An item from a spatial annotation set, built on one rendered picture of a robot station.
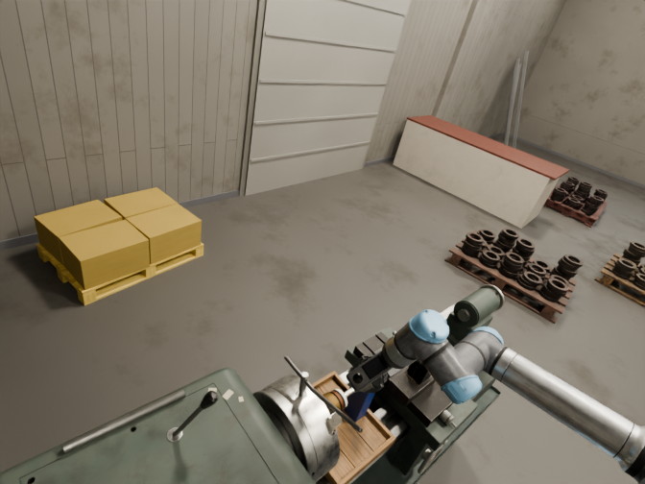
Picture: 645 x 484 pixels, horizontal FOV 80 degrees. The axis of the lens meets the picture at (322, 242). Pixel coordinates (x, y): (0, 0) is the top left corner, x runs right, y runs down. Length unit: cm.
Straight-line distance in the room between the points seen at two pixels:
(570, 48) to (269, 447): 1187
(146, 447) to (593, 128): 1182
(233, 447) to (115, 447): 27
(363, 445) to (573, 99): 1129
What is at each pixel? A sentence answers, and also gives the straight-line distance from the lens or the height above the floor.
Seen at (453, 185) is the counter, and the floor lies 13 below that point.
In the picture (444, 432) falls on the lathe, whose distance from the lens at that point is 174.
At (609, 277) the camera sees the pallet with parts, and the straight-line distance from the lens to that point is 587.
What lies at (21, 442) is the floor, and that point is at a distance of 274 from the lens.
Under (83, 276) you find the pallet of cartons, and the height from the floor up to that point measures 26.
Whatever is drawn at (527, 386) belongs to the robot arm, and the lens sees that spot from 95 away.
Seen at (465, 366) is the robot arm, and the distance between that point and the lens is 88.
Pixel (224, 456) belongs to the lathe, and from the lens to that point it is 110.
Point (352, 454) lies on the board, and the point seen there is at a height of 88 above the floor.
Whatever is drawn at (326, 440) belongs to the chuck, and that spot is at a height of 118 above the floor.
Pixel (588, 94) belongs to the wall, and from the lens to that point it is 1215.
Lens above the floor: 223
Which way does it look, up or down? 32 degrees down
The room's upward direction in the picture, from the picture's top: 14 degrees clockwise
